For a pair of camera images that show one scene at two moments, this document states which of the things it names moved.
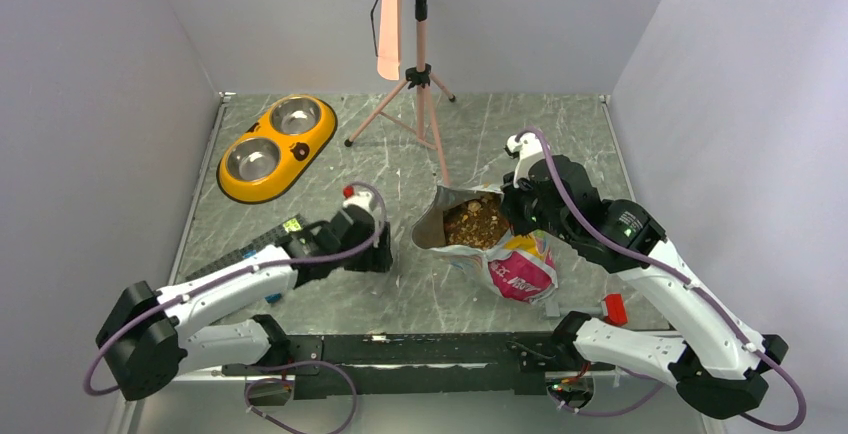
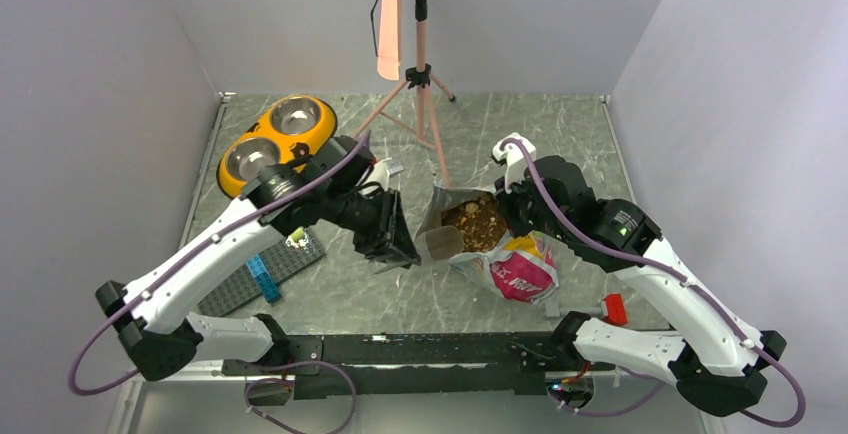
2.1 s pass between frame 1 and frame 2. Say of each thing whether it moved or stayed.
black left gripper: moved
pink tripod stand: stayed
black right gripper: stayed
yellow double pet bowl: stayed
